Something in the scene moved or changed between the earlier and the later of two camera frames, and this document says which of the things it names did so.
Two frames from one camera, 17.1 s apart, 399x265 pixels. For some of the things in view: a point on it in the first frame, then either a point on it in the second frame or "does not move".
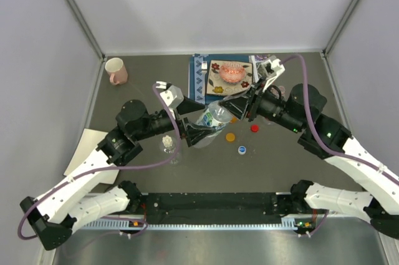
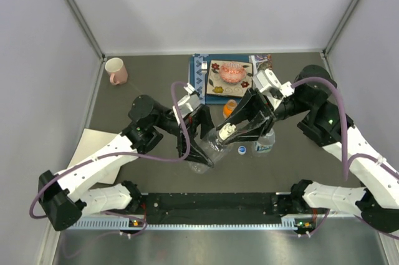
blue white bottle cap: (242, 150) does not move
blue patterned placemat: (196, 76) does not move
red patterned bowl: (232, 72) does not move
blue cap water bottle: (216, 116) -> (265, 143)
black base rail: (176, 208) does not move
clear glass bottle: (168, 147) -> (214, 149)
